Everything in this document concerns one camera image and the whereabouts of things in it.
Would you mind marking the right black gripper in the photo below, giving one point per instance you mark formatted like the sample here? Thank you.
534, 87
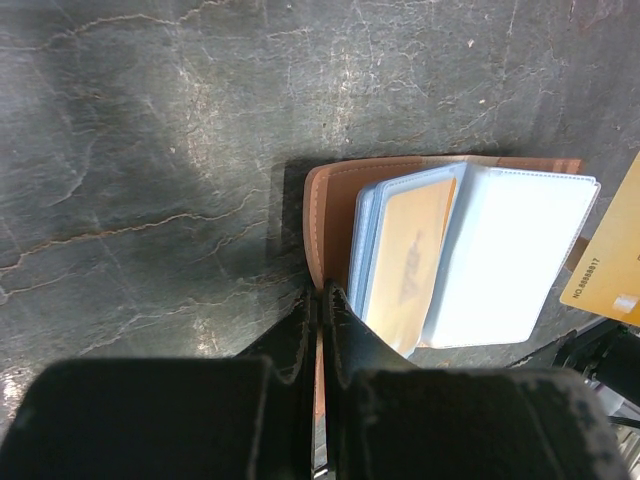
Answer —
606, 354

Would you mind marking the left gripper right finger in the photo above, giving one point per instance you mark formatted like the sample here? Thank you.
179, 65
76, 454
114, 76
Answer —
390, 419

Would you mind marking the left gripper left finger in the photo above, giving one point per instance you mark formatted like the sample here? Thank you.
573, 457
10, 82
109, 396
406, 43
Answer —
248, 416

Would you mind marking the tan leather card holder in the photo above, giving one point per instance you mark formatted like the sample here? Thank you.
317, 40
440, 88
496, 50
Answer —
512, 226

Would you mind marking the yellow credit card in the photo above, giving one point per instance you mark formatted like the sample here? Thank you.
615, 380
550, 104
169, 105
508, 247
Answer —
407, 250

